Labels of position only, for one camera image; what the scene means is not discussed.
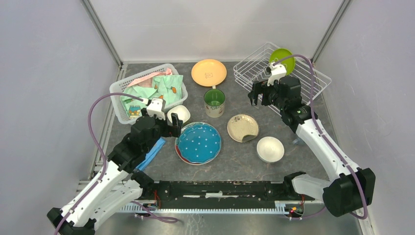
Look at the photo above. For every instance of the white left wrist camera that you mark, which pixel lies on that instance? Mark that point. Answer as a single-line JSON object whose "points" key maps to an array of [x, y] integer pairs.
{"points": [[155, 108]]}

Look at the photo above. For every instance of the white round bowl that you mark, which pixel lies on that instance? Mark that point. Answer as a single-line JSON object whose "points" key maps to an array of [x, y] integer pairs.
{"points": [[270, 149]]}

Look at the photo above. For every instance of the aluminium corner post right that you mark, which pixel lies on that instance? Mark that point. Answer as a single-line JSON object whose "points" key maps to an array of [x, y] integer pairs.
{"points": [[345, 4]]}

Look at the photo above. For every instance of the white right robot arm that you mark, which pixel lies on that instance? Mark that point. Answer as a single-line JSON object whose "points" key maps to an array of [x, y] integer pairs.
{"points": [[349, 188]]}

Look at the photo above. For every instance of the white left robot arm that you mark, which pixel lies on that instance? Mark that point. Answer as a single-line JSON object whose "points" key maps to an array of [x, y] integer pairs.
{"points": [[117, 184]]}

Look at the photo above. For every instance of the white plastic basket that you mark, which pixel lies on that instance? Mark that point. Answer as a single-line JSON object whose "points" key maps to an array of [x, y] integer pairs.
{"points": [[119, 86]]}

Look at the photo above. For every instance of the orange plate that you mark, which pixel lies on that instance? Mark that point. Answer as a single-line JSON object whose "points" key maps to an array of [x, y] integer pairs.
{"points": [[209, 73]]}

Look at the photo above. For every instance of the blue printed cloth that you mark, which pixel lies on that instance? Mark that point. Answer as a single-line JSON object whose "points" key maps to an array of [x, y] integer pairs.
{"points": [[151, 154]]}

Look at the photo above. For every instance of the aluminium corner post left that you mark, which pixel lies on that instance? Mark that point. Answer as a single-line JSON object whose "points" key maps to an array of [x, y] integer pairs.
{"points": [[101, 31]]}

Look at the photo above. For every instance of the green printed cloth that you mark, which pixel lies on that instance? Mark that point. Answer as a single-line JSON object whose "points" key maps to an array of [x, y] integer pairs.
{"points": [[167, 87]]}

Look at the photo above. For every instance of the pink cloth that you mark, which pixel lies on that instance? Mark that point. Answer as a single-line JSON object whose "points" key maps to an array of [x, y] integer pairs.
{"points": [[144, 79]]}

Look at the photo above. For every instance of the green interior mug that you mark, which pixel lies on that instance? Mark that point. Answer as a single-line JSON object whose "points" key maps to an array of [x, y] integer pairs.
{"points": [[214, 100]]}

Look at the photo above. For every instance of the blue dotted plate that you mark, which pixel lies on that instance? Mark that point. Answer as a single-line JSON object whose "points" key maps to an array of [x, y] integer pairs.
{"points": [[198, 143]]}

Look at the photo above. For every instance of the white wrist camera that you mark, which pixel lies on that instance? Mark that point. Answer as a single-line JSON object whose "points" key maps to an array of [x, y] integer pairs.
{"points": [[276, 72], [155, 108]]}

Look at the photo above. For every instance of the white wire dish rack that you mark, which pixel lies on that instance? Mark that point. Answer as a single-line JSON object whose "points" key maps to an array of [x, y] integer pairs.
{"points": [[253, 68]]}

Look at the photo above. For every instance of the aluminium corner post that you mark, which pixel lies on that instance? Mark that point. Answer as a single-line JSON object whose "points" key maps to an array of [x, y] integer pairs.
{"points": [[101, 31], [345, 4]]}

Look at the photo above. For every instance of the teal rimmed red plate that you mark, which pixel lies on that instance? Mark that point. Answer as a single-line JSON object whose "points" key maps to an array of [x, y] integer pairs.
{"points": [[181, 155]]}

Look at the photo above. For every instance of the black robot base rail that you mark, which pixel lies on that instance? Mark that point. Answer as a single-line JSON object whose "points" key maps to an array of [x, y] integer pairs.
{"points": [[215, 194]]}

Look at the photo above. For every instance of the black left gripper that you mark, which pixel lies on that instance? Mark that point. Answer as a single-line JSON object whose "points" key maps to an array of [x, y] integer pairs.
{"points": [[174, 130]]}

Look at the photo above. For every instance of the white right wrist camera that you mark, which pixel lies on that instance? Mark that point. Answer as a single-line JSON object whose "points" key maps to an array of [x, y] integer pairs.
{"points": [[276, 72]]}

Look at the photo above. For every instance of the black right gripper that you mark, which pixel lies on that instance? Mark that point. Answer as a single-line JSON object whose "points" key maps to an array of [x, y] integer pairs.
{"points": [[265, 89]]}

